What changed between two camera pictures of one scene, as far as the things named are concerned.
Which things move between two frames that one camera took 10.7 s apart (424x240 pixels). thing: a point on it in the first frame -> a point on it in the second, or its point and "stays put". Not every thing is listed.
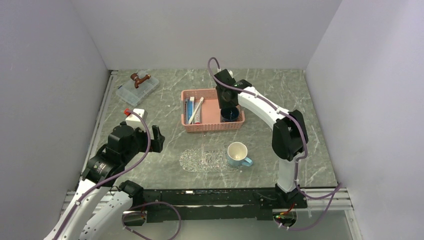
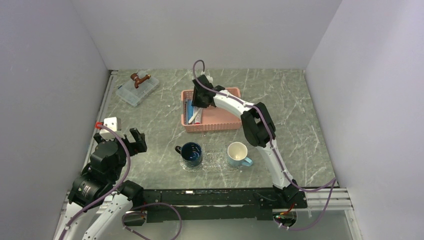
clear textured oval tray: x=206 y=160 stays put
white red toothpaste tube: x=198 y=115 stays put
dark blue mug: x=229 y=114 -> x=191 y=153
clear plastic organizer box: x=128 y=92 stays put
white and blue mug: x=237 y=152 stays put
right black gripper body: x=223 y=102 -> x=198 y=100
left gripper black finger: x=156 y=144 -> x=139 y=146
